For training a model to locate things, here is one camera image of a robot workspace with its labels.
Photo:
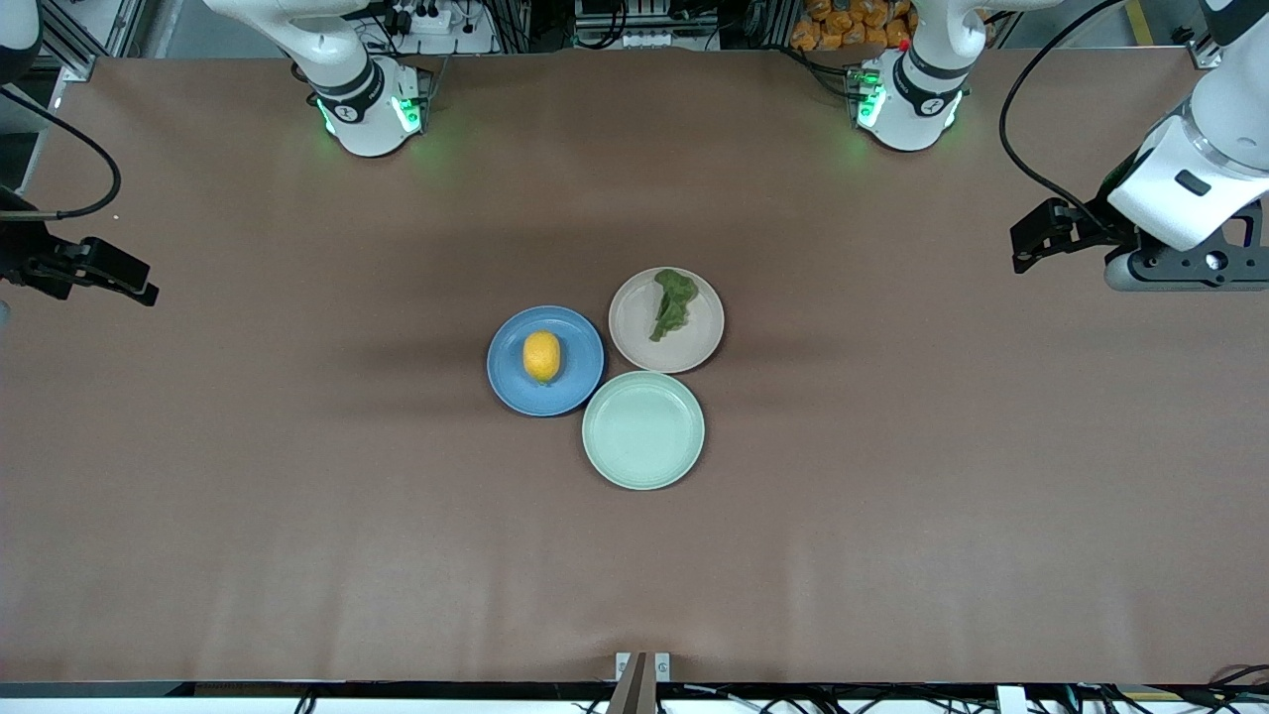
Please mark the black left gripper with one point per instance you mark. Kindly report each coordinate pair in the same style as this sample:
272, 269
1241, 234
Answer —
1098, 230

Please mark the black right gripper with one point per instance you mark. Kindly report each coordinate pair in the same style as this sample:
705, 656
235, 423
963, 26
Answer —
22, 260

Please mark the green lettuce leaf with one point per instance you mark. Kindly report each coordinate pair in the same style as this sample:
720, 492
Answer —
672, 302

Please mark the yellow lemon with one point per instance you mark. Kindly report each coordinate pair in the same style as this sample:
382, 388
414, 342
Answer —
541, 357

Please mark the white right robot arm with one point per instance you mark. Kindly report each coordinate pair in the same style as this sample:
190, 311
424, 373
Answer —
362, 114

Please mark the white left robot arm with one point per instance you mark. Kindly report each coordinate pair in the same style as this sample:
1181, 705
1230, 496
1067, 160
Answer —
912, 109

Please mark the bag of orange items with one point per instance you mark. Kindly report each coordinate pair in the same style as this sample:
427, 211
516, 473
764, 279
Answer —
843, 25

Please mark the white power strip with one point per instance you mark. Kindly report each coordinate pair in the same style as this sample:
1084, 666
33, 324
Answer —
436, 25

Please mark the beige plate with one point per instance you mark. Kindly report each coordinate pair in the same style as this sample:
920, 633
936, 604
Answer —
634, 332

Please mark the light green plate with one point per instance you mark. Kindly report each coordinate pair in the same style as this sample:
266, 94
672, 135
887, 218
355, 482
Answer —
642, 431

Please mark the white electronics box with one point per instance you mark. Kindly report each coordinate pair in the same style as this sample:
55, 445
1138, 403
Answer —
644, 25

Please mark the blue plate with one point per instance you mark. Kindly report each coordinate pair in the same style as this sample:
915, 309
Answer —
570, 387

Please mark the aluminium frame post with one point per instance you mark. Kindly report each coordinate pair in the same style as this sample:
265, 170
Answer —
1205, 50
69, 40

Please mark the metal table edge bracket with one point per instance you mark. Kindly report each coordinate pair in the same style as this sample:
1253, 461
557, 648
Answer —
642, 679

